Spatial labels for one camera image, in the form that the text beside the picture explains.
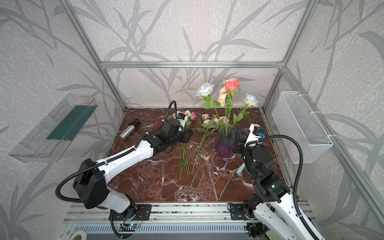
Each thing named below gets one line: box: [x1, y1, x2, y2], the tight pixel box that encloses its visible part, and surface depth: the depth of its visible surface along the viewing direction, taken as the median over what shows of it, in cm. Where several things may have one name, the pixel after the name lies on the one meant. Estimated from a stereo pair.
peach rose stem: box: [217, 86, 228, 133], surface depth 78 cm
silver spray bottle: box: [119, 119, 140, 141], surface depth 107 cm
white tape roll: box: [70, 230, 88, 240], surface depth 69 cm
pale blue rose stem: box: [195, 82, 225, 137], surface depth 72 cm
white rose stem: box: [227, 93, 258, 136], surface depth 76 cm
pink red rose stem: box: [223, 78, 239, 137], surface depth 72 cm
